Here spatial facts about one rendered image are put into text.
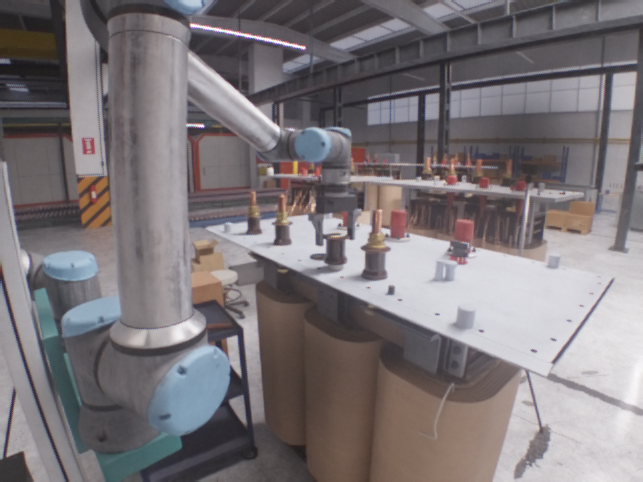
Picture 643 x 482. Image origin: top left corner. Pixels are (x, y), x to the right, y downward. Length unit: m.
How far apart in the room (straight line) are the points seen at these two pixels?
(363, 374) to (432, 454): 0.38
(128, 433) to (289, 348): 1.06
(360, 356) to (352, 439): 0.41
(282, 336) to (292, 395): 0.34
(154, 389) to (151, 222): 0.23
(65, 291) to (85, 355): 0.47
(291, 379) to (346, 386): 0.48
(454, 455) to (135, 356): 0.94
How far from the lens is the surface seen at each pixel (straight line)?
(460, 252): 1.25
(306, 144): 0.92
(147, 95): 0.49
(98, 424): 0.78
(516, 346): 0.76
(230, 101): 0.82
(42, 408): 0.87
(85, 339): 0.68
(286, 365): 1.74
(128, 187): 0.49
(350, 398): 1.40
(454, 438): 1.13
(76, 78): 11.47
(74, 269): 1.11
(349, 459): 1.64
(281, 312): 1.60
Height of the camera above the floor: 1.71
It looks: 13 degrees down
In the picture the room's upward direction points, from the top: straight up
